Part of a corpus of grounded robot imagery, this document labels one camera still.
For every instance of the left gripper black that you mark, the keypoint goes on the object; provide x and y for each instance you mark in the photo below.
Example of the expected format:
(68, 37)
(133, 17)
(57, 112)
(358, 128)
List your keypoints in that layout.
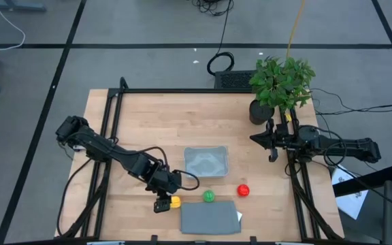
(165, 182)

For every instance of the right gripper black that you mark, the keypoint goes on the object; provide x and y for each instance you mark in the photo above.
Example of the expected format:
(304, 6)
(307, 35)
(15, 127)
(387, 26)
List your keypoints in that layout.
(284, 139)

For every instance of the yellow toy produce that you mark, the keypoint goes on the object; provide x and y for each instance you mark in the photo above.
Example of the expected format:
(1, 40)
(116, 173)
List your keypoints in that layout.
(176, 202)

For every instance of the green toy produce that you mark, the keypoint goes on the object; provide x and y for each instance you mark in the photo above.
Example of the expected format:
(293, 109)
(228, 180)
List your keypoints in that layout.
(208, 196)

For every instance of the red toy produce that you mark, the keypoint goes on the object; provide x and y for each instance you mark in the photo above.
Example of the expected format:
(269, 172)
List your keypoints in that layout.
(243, 190)

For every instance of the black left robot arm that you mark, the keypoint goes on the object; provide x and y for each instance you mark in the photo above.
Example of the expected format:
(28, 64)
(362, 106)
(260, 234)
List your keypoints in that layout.
(97, 144)

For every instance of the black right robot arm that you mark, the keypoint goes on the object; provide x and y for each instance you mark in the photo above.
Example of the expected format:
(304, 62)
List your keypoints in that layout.
(352, 146)

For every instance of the grey tupperware lid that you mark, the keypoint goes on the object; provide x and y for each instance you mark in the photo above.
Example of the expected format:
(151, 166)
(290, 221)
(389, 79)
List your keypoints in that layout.
(209, 217)

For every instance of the translucent white tupperware container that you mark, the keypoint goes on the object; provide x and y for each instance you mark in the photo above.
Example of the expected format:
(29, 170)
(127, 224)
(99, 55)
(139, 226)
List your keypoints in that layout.
(206, 161)

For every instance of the black plant pot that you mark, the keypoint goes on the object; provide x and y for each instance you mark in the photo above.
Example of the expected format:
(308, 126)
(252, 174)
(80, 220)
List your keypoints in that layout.
(260, 114)

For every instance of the green leafy plant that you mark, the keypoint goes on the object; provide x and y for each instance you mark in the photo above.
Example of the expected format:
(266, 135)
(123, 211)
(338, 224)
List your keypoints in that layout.
(281, 83)

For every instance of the black vented box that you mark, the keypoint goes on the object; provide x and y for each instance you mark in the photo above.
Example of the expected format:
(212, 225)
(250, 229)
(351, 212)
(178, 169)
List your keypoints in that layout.
(233, 80)

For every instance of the small white card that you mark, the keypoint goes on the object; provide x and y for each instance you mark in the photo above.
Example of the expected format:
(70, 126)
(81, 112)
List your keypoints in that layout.
(239, 216)

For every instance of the white printed paper sheets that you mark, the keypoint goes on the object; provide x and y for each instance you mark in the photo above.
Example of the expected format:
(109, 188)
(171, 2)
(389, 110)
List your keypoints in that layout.
(350, 197)

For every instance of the grey furniture base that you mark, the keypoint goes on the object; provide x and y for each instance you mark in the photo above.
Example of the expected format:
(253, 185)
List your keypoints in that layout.
(15, 5)

